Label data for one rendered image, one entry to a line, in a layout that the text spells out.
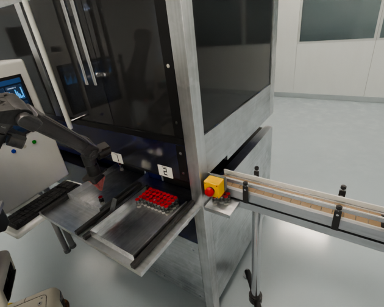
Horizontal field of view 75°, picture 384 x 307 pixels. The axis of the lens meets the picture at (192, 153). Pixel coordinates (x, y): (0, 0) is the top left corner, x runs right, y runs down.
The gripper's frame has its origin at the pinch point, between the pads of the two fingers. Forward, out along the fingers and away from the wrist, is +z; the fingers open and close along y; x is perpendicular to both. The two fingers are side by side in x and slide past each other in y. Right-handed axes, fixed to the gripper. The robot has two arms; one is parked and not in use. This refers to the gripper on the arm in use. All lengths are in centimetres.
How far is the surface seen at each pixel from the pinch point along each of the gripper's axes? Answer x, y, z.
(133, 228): -23.1, -12.2, 8.7
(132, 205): -14.5, 1.2, 9.2
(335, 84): -169, 449, 87
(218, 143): -53, 26, -14
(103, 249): -16.8, -24.7, 8.4
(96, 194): 10.5, 5.6, 9.3
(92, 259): 60, 21, 98
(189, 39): -49, 13, -60
